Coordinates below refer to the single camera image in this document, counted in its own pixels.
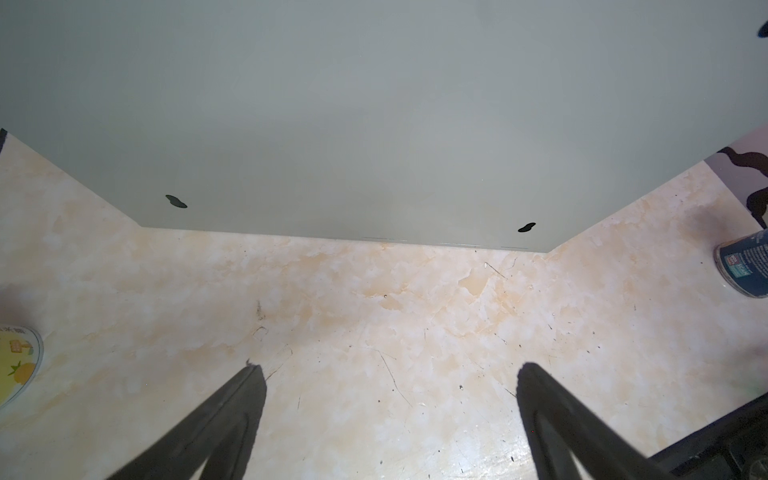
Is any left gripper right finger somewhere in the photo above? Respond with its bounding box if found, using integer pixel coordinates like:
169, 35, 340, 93
517, 362, 672, 479

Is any yellow label can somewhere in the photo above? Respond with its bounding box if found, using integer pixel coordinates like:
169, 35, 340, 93
0, 324, 44, 407

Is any grey metal cabinet box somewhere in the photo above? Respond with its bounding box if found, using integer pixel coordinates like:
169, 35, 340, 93
1, 1, 767, 252

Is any blue label tin can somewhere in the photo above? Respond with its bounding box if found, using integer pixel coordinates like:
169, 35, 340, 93
713, 229, 768, 299

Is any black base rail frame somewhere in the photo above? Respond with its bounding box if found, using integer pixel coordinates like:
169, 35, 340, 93
650, 395, 767, 480

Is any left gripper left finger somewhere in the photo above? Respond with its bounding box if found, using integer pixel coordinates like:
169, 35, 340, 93
111, 362, 267, 479

